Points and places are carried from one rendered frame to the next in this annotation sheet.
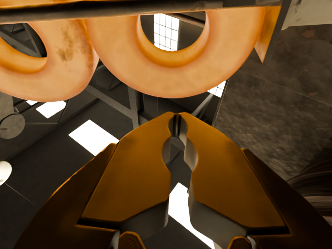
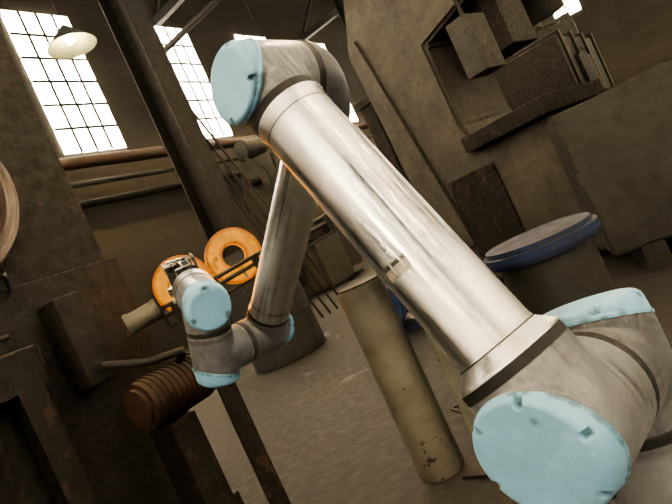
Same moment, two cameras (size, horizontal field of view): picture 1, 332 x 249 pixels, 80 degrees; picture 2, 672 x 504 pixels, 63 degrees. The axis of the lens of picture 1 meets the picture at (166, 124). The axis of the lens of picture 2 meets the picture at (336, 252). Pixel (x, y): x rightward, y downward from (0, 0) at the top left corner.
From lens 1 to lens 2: 1.33 m
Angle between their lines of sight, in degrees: 53
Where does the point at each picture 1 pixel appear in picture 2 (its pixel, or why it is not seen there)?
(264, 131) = (36, 217)
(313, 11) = (148, 310)
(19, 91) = (232, 232)
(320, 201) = (12, 223)
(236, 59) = (156, 286)
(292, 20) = (152, 305)
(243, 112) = (65, 222)
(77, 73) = (210, 253)
